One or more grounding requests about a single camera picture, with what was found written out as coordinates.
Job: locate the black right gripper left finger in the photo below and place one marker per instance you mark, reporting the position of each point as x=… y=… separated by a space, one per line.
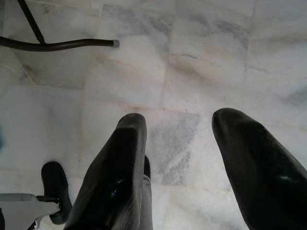
x=112 y=182

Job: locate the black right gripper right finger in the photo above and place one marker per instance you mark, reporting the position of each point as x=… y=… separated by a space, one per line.
x=259 y=172

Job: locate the black robot right foot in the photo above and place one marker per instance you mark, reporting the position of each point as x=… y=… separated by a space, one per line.
x=147 y=167

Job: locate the grey robot right leg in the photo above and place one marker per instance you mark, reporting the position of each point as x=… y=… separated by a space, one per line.
x=146 y=206

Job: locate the dark metal table leg frame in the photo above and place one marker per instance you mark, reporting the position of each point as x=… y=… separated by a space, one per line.
x=105 y=42

